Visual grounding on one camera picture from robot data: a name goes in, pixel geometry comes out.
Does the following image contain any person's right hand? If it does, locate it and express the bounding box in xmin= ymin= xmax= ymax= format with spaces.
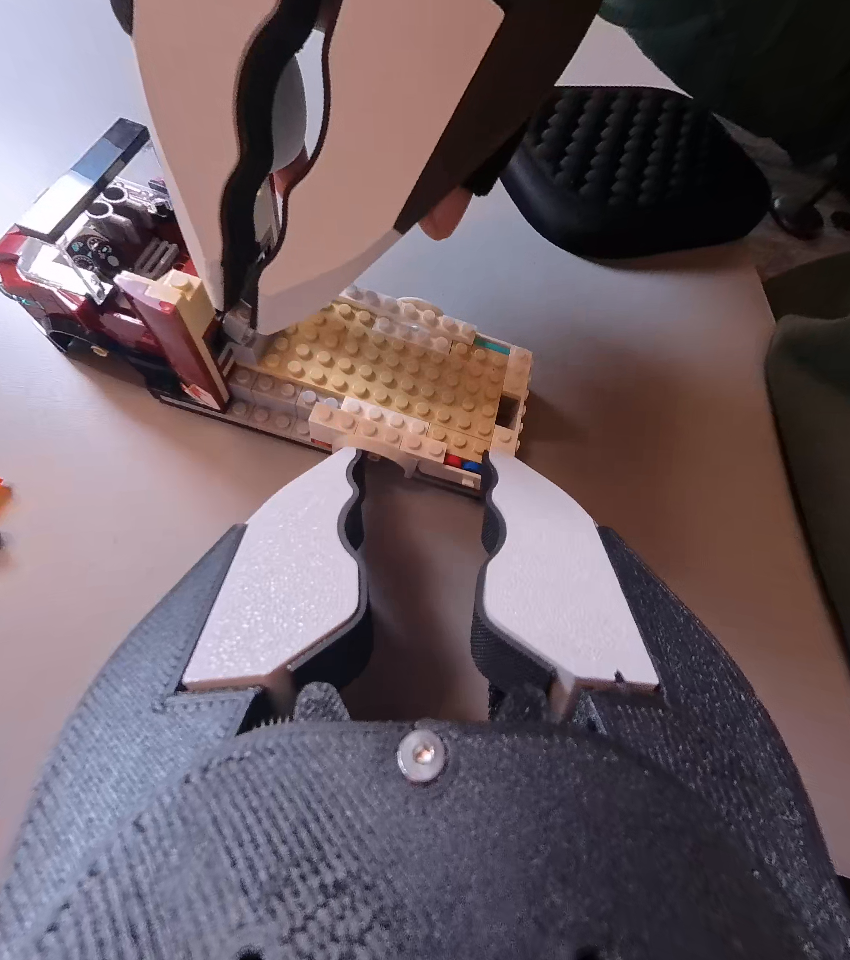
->
xmin=423 ymin=186 xmax=472 ymax=243

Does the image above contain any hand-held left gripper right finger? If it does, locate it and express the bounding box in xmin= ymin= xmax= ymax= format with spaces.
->
xmin=473 ymin=448 xmax=662 ymax=725

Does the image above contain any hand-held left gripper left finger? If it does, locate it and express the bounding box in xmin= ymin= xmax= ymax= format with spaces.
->
xmin=181 ymin=447 xmax=373 ymax=725

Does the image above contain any toy brick truck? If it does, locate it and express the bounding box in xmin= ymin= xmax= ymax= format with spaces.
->
xmin=0 ymin=118 xmax=534 ymax=500

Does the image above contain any person's right forearm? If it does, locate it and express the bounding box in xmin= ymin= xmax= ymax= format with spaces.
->
xmin=597 ymin=0 xmax=850 ymax=181

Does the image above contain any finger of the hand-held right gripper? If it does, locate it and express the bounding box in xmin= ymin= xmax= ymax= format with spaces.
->
xmin=131 ymin=0 xmax=298 ymax=315
xmin=254 ymin=0 xmax=508 ymax=336

